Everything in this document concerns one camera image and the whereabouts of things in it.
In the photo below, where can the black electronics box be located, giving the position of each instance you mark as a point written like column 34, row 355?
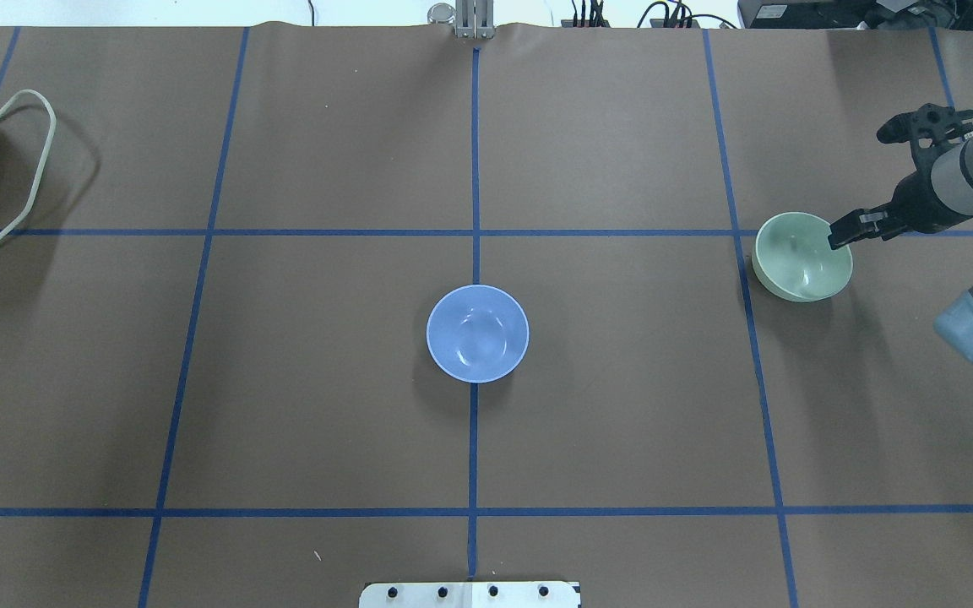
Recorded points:
column 856, row 15

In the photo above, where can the blue bowl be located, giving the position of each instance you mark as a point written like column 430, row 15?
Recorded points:
column 477, row 334

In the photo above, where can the green bowl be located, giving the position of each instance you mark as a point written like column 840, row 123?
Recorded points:
column 793, row 260

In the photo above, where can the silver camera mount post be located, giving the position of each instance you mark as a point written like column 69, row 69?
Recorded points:
column 469, row 19

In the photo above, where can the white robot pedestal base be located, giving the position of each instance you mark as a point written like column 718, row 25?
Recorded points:
column 550, row 593

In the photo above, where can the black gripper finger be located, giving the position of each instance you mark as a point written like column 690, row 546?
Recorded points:
column 860, row 224

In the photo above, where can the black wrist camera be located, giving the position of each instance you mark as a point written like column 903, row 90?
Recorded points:
column 936, row 125

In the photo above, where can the black cable cluster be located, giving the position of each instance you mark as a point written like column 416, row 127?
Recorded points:
column 709, row 15

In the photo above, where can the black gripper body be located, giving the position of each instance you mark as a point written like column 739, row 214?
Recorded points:
column 916, row 205

